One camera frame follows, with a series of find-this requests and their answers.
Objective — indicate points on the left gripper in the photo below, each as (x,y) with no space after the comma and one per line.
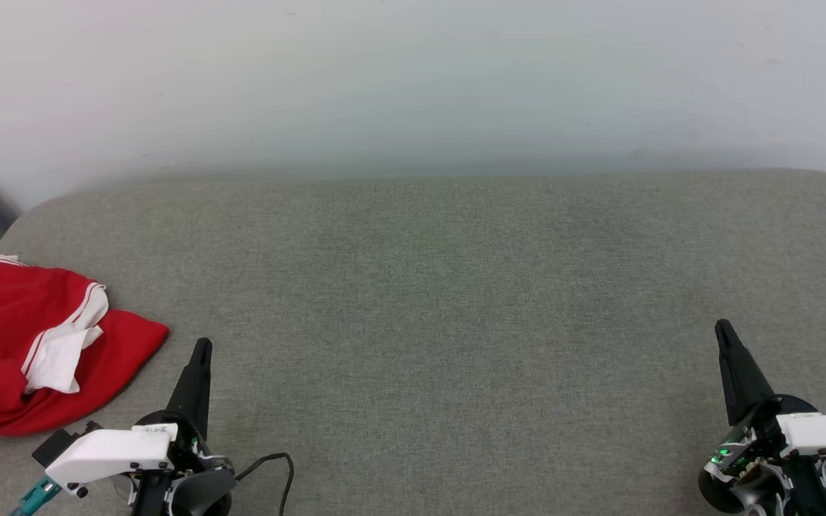
(191,459)

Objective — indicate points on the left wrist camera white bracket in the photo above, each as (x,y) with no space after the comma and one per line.
(105,451)

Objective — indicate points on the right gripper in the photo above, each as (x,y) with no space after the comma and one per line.
(750,441)

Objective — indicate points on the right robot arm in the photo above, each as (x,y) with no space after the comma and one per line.
(725,494)

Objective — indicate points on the grey fabric sofa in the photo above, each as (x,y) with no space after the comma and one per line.
(420,322)

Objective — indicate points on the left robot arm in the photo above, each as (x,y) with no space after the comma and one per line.
(205,496)

